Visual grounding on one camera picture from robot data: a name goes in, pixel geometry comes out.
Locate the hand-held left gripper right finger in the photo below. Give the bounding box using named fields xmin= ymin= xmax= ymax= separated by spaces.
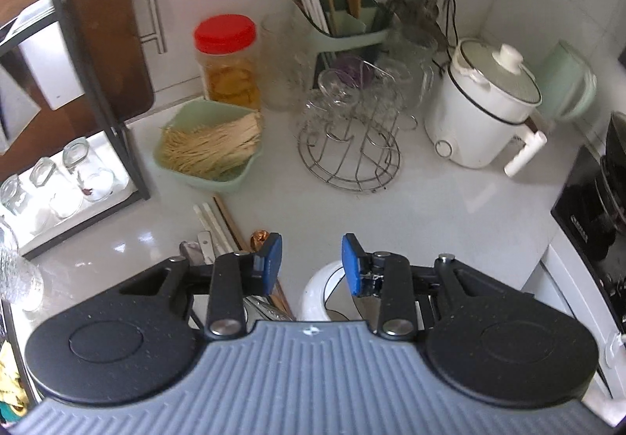
xmin=341 ymin=233 xmax=522 ymax=340

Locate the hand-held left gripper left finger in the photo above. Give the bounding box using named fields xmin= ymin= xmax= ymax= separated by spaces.
xmin=117 ymin=232 xmax=284 ymax=339

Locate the white ceramic jar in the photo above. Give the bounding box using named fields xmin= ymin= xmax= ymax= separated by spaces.
xmin=299 ymin=261 xmax=380 ymax=322

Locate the large metal spoon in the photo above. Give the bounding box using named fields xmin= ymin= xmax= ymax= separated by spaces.
xmin=243 ymin=295 xmax=295 ymax=322

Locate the white chopstick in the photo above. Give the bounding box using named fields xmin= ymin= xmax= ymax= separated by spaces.
xmin=193 ymin=204 xmax=219 ymax=261
xmin=203 ymin=201 xmax=240 ymax=253

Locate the metal cutlery piece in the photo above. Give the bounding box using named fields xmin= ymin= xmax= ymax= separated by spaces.
xmin=179 ymin=240 xmax=203 ymax=266
xmin=196 ymin=230 xmax=216 ymax=264

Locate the brown wooden chopstick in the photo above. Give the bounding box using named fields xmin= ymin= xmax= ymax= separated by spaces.
xmin=214 ymin=195 xmax=295 ymax=319

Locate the bundle of dried noodles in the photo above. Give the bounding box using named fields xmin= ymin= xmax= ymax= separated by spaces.
xmin=160 ymin=112 xmax=262 ymax=179

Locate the clear drinking glass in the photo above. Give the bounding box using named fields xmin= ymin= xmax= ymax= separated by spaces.
xmin=299 ymin=93 xmax=343 ymax=142

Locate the green plastic bowl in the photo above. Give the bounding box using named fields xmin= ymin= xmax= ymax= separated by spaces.
xmin=154 ymin=101 xmax=265 ymax=194

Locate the row of glass spice jars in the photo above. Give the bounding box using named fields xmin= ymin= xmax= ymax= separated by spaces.
xmin=10 ymin=129 xmax=142 ymax=255

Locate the cut crystal glass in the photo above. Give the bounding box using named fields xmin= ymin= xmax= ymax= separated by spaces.
xmin=364 ymin=58 xmax=416 ymax=123

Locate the white electric cooker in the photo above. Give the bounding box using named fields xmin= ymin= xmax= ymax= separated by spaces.
xmin=425 ymin=38 xmax=547 ymax=179

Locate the clear glass jar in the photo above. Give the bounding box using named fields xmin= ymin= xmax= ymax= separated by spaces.
xmin=259 ymin=13 xmax=314 ymax=112

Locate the red-lid plastic jar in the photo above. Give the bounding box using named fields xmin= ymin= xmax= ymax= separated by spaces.
xmin=194 ymin=14 xmax=262 ymax=110

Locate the upturned glass tumbler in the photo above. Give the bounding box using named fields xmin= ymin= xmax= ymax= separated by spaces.
xmin=29 ymin=157 xmax=84 ymax=221
xmin=0 ymin=173 xmax=52 ymax=235
xmin=63 ymin=137 xmax=115 ymax=203

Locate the large glass mug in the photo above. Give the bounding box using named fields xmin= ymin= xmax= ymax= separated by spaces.
xmin=386 ymin=31 xmax=438 ymax=113

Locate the black induction cooktop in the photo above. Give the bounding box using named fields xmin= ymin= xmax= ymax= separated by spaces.
xmin=550 ymin=144 xmax=626 ymax=270

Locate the green chopstick holder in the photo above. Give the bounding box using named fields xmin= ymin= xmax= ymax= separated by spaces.
xmin=292 ymin=0 xmax=396 ymax=88

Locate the black dish rack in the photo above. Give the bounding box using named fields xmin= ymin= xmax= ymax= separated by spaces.
xmin=0 ymin=0 xmax=152 ymax=260

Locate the textured glass pitcher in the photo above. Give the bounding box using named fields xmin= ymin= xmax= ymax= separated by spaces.
xmin=0 ymin=217 xmax=46 ymax=313

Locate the green electric kettle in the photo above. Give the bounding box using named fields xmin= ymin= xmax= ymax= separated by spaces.
xmin=531 ymin=40 xmax=598 ymax=123

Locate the yellow patterned cloth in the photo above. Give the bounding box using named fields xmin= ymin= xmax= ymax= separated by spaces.
xmin=0 ymin=342 xmax=30 ymax=421

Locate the black wok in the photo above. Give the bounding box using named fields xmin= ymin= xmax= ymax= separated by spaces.
xmin=599 ymin=111 xmax=626 ymax=245

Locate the brown wooden cutting board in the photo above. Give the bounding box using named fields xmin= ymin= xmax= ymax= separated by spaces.
xmin=0 ymin=0 xmax=156 ymax=182

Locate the white cutting board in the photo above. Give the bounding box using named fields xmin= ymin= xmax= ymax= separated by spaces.
xmin=20 ymin=0 xmax=86 ymax=110

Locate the wire glass rack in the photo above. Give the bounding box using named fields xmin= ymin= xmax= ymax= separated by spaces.
xmin=296 ymin=51 xmax=416 ymax=194

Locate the metal cabinet handle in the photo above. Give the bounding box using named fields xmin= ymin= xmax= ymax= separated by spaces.
xmin=126 ymin=0 xmax=167 ymax=55

